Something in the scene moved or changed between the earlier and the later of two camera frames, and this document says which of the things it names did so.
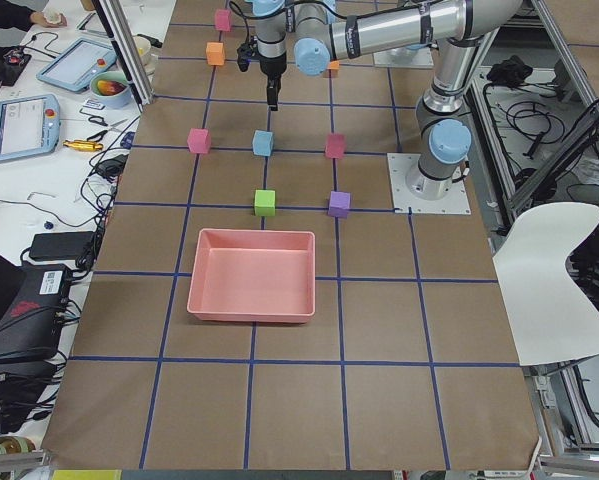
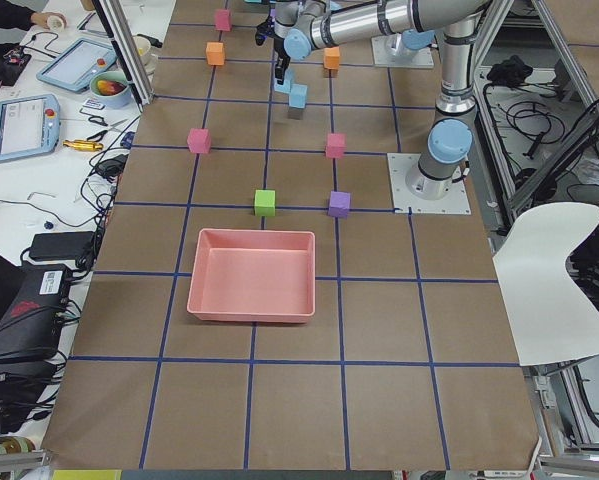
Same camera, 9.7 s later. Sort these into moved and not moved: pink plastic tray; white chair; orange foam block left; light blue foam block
Moved: light blue foam block
Not moved: orange foam block left; white chair; pink plastic tray
